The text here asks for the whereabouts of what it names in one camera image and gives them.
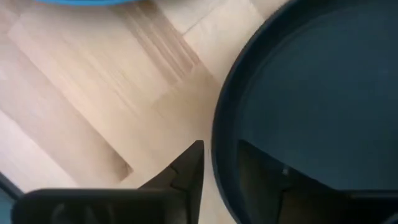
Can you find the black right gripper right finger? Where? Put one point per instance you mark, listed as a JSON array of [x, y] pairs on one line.
[[295, 202]]

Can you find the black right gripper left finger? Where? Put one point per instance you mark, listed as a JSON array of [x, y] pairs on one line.
[[124, 208]]

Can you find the black plastic plate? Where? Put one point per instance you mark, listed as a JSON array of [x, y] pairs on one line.
[[311, 93]]

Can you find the blue plastic plate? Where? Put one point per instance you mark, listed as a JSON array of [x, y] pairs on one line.
[[87, 2]]

